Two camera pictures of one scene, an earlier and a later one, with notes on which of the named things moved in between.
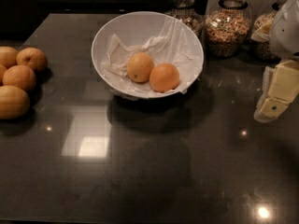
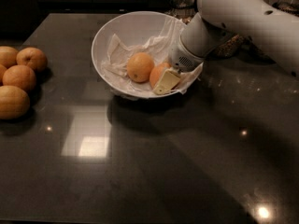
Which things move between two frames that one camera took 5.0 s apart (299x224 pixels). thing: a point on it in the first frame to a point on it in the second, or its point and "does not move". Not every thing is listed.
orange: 163,77 does not move
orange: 8,56 does not move
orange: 3,69 does not move
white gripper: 286,32 to 181,57
